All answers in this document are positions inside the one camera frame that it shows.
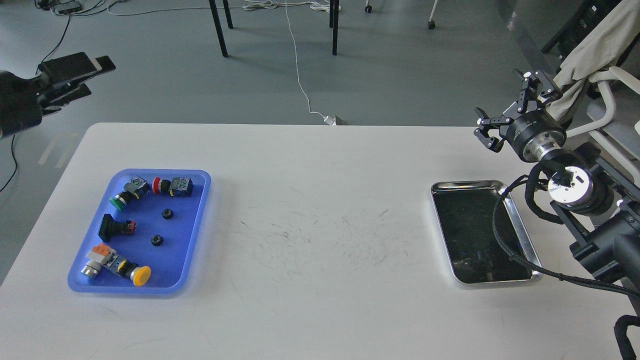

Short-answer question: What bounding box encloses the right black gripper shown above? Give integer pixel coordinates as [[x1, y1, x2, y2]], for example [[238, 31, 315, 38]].
[[473, 69, 567, 163]]

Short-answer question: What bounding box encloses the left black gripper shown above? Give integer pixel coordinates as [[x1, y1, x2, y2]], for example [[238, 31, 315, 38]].
[[0, 52, 116, 139]]

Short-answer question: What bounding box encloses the small black gear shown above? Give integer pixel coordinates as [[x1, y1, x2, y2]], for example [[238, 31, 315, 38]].
[[161, 208, 174, 220], [150, 234, 164, 247]]

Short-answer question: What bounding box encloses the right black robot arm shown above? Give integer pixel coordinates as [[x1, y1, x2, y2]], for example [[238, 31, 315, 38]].
[[474, 70, 639, 300]]

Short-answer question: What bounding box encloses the silver metal tray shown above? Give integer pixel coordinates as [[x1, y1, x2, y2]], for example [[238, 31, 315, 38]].
[[430, 180, 542, 287]]

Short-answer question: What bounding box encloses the blue plastic tray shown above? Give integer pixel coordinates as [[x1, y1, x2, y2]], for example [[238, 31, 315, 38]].
[[67, 168, 211, 296]]

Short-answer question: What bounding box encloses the beige cloth on chair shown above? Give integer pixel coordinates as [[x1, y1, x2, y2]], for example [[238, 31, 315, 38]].
[[546, 0, 640, 126]]

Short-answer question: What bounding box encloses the black table leg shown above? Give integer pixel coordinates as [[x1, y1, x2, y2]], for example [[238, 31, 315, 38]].
[[329, 0, 340, 56], [208, 0, 229, 59]]

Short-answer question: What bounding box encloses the black floor cable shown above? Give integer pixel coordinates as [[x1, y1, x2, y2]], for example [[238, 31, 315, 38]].
[[0, 0, 111, 193]]

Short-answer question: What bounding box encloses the white chair frame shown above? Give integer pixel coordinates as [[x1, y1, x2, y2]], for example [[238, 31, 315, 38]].
[[567, 66, 640, 170]]

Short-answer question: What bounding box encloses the green push button switch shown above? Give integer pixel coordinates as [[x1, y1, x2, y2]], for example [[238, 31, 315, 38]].
[[109, 176, 151, 211]]

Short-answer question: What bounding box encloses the red push button switch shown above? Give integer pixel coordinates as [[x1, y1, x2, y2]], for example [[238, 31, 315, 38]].
[[150, 177, 194, 198]]

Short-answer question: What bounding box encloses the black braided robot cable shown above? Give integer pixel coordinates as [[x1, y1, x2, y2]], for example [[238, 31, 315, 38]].
[[492, 175, 640, 301]]

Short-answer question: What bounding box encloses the silver orange push button switch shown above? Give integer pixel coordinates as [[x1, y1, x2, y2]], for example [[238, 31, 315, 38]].
[[80, 243, 118, 279]]

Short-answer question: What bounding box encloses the white floor cable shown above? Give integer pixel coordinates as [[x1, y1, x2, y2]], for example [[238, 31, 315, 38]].
[[243, 0, 342, 125]]

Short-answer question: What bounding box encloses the yellow push button switch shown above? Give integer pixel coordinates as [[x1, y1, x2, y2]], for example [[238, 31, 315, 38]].
[[110, 259, 152, 287]]

